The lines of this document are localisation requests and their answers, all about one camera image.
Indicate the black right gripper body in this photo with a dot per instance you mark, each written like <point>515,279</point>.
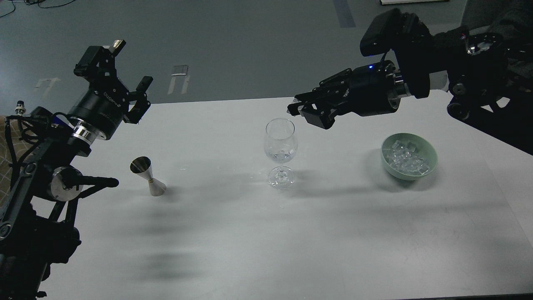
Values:
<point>374,89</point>

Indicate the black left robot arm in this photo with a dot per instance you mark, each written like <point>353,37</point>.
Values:
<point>38,214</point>

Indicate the person in grey hoodie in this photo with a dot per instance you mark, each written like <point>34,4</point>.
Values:
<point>511,19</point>

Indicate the green bowl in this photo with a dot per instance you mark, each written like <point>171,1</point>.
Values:
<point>423,147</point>

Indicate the clear wine glass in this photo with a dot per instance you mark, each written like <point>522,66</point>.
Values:
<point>280,146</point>

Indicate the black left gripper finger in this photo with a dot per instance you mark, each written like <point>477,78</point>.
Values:
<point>97,66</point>
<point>140,97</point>

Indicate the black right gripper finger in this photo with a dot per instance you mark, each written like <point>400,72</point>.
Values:
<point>331,87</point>
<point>322,113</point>

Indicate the clear ice cubes pile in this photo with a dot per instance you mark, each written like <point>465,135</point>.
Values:
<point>403,157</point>

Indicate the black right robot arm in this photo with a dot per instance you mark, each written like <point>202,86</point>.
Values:
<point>486,94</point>

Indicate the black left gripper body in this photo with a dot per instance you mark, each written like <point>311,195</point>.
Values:
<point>103,106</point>

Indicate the grey floor plate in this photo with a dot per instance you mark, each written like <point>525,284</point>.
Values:
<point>179,70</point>

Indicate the steel cocktail jigger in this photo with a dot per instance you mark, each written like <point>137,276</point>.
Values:
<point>142,166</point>

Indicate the beige checkered sofa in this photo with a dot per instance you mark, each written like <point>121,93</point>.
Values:
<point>5,157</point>

